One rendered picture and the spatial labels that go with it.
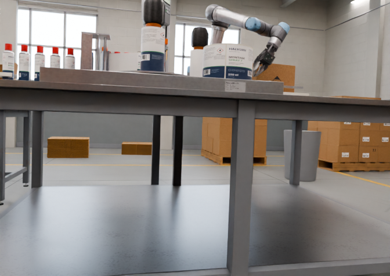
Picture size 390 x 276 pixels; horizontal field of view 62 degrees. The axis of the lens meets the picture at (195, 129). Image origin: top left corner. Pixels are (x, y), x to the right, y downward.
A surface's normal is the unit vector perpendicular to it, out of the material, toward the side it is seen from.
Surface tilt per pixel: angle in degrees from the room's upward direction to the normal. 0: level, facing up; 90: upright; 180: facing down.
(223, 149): 90
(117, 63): 90
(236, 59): 90
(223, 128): 90
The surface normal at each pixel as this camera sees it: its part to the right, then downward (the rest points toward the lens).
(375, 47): -0.98, -0.03
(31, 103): 0.21, 0.04
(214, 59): -0.55, 0.01
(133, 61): -0.29, 0.03
